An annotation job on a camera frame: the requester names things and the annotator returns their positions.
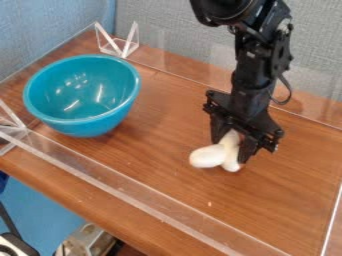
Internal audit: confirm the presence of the clear acrylic barrier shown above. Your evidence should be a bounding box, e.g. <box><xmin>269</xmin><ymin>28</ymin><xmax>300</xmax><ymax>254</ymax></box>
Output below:
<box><xmin>0</xmin><ymin>129</ymin><xmax>289</xmax><ymax>256</ymax></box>
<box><xmin>93</xmin><ymin>21</ymin><xmax>342</xmax><ymax>131</ymax></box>

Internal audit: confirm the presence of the grey metal bracket below table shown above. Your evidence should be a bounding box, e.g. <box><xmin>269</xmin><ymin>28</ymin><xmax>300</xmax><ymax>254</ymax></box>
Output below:
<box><xmin>53</xmin><ymin>223</ymin><xmax>117</xmax><ymax>256</ymax></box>

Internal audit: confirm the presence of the clear acrylic front barrier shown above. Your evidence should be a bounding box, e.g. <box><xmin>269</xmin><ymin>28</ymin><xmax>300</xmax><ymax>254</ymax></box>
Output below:
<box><xmin>0</xmin><ymin>129</ymin><xmax>289</xmax><ymax>256</ymax></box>

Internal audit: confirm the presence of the blue bowl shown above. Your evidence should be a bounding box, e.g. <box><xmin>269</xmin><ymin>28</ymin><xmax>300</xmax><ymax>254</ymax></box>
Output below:
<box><xmin>22</xmin><ymin>54</ymin><xmax>141</xmax><ymax>138</ymax></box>

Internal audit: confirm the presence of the clear acrylic left bracket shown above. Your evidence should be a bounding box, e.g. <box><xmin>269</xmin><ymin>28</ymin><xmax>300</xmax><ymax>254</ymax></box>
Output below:
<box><xmin>0</xmin><ymin>99</ymin><xmax>28</xmax><ymax>157</ymax></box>

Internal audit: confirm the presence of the clear acrylic corner bracket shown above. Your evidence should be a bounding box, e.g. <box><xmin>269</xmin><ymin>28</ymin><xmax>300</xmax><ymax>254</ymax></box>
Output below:
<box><xmin>93</xmin><ymin>22</ymin><xmax>140</xmax><ymax>59</ymax></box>

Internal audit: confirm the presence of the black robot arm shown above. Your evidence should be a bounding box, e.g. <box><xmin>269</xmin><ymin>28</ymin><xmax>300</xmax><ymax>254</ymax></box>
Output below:
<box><xmin>189</xmin><ymin>0</ymin><xmax>293</xmax><ymax>164</ymax></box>

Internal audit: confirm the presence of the clear acrylic back barrier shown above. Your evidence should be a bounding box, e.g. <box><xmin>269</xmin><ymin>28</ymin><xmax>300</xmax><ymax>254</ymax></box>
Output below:
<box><xmin>93</xmin><ymin>21</ymin><xmax>342</xmax><ymax>131</ymax></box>

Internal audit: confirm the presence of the black chair part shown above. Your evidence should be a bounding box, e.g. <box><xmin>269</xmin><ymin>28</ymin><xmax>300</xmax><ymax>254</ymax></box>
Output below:
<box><xmin>0</xmin><ymin>202</ymin><xmax>40</xmax><ymax>256</ymax></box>

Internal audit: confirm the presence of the toy mushroom brown cap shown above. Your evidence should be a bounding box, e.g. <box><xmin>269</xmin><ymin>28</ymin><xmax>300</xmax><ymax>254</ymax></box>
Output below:
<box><xmin>188</xmin><ymin>130</ymin><xmax>240</xmax><ymax>172</ymax></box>

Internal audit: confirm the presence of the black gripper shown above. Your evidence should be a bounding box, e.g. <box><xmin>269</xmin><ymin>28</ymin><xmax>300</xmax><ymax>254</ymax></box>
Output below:
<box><xmin>203</xmin><ymin>83</ymin><xmax>284</xmax><ymax>164</ymax></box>

